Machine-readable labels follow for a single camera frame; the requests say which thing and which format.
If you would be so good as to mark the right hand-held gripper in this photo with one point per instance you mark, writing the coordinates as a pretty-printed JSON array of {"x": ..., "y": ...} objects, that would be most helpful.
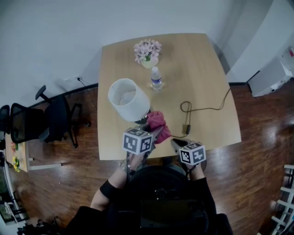
[{"x": 194, "y": 157}]

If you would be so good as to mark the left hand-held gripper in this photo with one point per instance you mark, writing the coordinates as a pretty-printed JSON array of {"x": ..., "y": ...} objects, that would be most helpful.
[{"x": 131, "y": 143}]

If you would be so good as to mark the pink cleaning cloth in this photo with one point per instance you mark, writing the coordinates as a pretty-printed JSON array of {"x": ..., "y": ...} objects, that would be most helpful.
[{"x": 158, "y": 120}]

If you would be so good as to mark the white table lamp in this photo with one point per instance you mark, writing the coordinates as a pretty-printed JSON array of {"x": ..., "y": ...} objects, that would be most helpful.
[{"x": 135, "y": 107}]

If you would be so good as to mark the person's left forearm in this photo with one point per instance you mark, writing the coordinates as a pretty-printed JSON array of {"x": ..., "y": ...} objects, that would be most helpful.
[{"x": 114, "y": 179}]

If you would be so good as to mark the person's right forearm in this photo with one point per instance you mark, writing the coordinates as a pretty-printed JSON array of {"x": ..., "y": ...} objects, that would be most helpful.
[{"x": 197, "y": 174}]

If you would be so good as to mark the metal wrist watch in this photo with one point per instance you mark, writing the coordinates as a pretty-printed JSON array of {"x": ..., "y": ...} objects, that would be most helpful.
[{"x": 125, "y": 167}]

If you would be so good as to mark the clear plastic water bottle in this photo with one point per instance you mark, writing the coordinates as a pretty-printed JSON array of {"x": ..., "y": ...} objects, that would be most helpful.
[{"x": 156, "y": 79}]

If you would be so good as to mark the person's black-clothed torso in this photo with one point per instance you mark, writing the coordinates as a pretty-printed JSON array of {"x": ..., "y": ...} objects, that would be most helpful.
[{"x": 165, "y": 206}]

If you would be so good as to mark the black office chair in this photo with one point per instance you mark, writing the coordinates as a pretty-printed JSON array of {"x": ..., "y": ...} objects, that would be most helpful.
[
  {"x": 55, "y": 119},
  {"x": 4, "y": 119}
]

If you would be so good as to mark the white water dispenser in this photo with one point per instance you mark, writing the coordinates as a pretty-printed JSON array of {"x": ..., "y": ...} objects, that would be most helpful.
[{"x": 268, "y": 78}]

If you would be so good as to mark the white low table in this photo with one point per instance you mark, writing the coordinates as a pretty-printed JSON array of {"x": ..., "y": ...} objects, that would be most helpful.
[{"x": 284, "y": 202}]

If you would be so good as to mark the white-legged wooden table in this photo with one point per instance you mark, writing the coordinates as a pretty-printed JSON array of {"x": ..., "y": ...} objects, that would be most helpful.
[{"x": 20, "y": 137}]

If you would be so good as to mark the orange pink potted flowers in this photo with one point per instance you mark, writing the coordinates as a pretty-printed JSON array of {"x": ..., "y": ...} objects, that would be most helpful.
[{"x": 14, "y": 147}]

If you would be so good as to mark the yellow potted flowers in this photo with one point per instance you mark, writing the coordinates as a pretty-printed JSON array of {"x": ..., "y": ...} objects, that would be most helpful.
[{"x": 16, "y": 164}]

